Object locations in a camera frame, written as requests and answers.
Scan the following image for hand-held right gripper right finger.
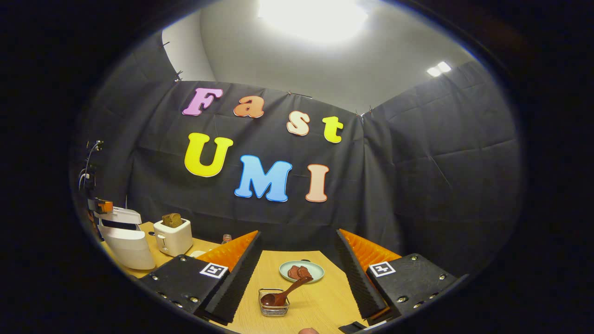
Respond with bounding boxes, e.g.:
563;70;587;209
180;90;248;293
336;228;469;321

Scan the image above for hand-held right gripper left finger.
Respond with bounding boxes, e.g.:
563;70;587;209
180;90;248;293
139;231;263;325

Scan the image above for metal wire chopstick holder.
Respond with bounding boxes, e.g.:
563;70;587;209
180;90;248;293
258;288;291;317

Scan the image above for white rice cooker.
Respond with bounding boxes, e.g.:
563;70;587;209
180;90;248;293
95;207;156;270

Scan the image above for brown wooden spoon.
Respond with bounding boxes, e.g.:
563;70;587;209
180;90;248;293
261;276;314;308

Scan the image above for pale green plate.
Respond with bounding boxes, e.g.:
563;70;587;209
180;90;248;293
279;260;325;283

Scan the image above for red meat slices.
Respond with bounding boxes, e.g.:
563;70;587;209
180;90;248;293
287;265;312;281

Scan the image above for white toaster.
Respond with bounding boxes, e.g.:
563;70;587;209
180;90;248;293
153;218;193;257

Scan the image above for small ceiling light panel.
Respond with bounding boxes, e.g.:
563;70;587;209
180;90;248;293
427;61;452;77

